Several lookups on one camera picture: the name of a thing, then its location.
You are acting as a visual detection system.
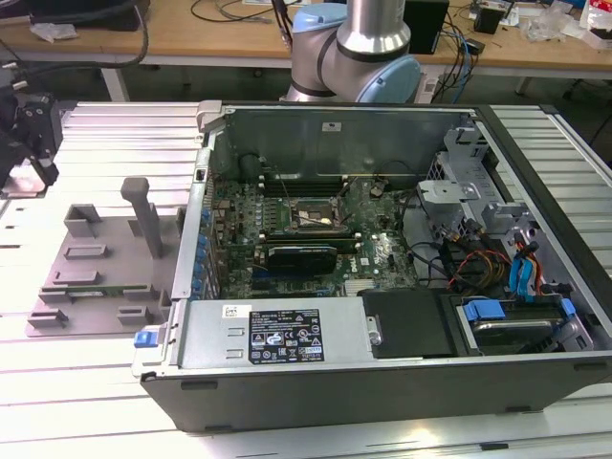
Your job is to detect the CPU socket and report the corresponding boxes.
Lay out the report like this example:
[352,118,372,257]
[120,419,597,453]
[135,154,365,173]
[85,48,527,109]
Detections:
[286,196,344,233]

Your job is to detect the crumpled clear plastic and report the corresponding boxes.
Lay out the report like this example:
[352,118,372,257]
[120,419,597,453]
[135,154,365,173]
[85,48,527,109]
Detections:
[28,12,78,45]

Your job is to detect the large black box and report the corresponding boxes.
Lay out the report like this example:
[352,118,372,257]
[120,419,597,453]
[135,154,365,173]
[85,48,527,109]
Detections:
[28,0,152,33]

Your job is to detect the grey parts rack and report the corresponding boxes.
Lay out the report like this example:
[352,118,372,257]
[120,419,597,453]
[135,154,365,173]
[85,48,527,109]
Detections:
[26,177,186,339]

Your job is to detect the green RAM stick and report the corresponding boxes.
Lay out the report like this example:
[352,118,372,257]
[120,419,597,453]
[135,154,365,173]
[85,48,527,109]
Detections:
[40,283,149,301]

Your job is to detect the grey case corner latch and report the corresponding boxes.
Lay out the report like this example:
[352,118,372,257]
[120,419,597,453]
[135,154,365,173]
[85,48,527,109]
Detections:
[196,98,226,133]

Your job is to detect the black cylinder component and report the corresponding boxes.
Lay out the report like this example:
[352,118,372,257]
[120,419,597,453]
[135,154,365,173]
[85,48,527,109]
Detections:
[238,152,262,182]

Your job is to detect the silver power supply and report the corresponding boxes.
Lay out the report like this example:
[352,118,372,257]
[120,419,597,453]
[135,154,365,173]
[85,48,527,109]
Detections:
[177,296,375,370]

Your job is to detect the black graphics card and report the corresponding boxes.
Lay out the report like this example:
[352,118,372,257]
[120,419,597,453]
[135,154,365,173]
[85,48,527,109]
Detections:
[264,244,339,277]

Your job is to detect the black rating label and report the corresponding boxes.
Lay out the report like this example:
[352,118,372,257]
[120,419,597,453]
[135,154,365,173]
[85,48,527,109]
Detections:
[247,307,327,365]

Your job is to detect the silver chipset heatsink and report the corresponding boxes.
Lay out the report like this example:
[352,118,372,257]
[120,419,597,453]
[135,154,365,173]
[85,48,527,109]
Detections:
[343,279,382,296]

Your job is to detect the green motherboard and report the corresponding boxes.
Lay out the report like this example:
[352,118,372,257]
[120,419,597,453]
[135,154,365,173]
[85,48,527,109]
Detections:
[209,172,425,298]

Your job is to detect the white labelled box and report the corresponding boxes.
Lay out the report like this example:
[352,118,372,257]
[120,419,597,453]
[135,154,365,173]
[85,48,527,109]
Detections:
[419,76,440,103]

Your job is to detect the open black PC case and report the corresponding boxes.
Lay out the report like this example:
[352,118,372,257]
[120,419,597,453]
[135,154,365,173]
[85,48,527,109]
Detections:
[131,98,612,434]

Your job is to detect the tall black box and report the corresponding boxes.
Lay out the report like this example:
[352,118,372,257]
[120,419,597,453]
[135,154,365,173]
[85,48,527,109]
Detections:
[408,0,451,56]

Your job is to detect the silver metal drive cage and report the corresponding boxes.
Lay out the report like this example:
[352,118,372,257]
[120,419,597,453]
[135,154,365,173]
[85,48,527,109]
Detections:
[414,124,544,262]

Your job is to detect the black plastic shroud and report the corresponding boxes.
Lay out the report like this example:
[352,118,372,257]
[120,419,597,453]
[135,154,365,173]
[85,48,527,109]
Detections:
[361,288,458,361]

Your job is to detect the small black yellow box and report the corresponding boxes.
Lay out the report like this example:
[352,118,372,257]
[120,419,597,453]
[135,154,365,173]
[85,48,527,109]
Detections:
[472,3,504,35]

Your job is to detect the hard disk blue carrier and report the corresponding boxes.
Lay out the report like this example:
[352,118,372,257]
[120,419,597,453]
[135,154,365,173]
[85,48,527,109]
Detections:
[456,296,578,356]

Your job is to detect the clear plastic bags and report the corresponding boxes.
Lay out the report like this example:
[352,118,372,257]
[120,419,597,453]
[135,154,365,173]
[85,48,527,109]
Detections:
[524,5,585,45]

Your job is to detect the white red bag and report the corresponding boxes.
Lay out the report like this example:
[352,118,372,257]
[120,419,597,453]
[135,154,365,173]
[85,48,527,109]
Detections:
[579,0,612,50]

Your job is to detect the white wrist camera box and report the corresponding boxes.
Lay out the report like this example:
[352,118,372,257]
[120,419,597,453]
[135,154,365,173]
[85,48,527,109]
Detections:
[0,91,64,200]

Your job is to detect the wooden desk white frame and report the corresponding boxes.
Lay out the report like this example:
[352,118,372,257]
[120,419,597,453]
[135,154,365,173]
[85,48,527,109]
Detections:
[0,0,612,104]

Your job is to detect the grey network cable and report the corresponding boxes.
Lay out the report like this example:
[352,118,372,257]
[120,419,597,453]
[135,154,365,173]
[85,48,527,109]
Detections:
[213,0,274,25]

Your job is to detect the red yellow black wire bundle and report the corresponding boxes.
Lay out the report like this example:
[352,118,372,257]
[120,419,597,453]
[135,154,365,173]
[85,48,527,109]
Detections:
[442,238,514,291]

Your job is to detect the blue flat wire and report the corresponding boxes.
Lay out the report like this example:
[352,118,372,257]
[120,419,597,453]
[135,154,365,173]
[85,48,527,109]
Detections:
[507,257,525,300]
[519,255,540,303]

